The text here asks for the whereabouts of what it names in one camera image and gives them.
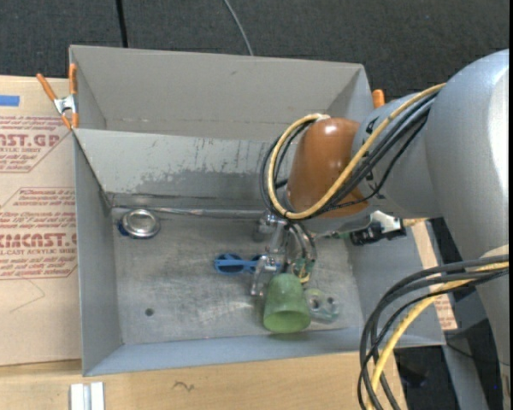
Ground brown cardboard board, red print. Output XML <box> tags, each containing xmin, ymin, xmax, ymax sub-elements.
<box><xmin>0</xmin><ymin>73</ymin><xmax>459</xmax><ymax>369</ymax></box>

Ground blue and silver can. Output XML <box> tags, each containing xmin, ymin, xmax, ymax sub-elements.
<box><xmin>118</xmin><ymin>208</ymin><xmax>162</xmax><ymax>240</ymax></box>

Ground clear glass block with holes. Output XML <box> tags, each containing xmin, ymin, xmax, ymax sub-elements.
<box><xmin>304</xmin><ymin>288</ymin><xmax>341</xmax><ymax>325</ymax></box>

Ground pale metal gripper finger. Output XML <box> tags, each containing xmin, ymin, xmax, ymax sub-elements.
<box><xmin>249</xmin><ymin>254</ymin><xmax>280</xmax><ymax>297</ymax></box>
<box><xmin>251</xmin><ymin>212</ymin><xmax>285</xmax><ymax>243</ymax></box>

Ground grey metal bin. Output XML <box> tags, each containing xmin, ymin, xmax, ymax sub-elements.
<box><xmin>68</xmin><ymin>44</ymin><xmax>448</xmax><ymax>378</ymax></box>

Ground green plastic cup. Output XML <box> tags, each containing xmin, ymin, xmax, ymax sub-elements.
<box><xmin>262</xmin><ymin>272</ymin><xmax>313</xmax><ymax>335</ymax></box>

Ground black cylinder on white bracket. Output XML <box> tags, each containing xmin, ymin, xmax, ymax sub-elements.
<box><xmin>349</xmin><ymin>210</ymin><xmax>408</xmax><ymax>248</ymax></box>

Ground blue sunglasses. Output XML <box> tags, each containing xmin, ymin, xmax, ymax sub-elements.
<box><xmin>213</xmin><ymin>252</ymin><xmax>262</xmax><ymax>277</ymax></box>

